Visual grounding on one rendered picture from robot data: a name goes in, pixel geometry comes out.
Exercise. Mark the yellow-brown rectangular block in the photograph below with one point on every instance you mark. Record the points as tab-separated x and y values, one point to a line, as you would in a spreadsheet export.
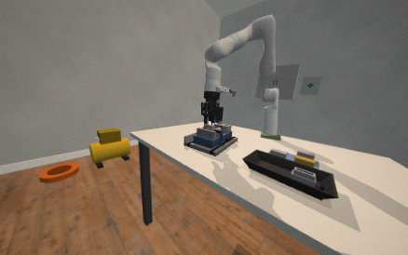
305	161

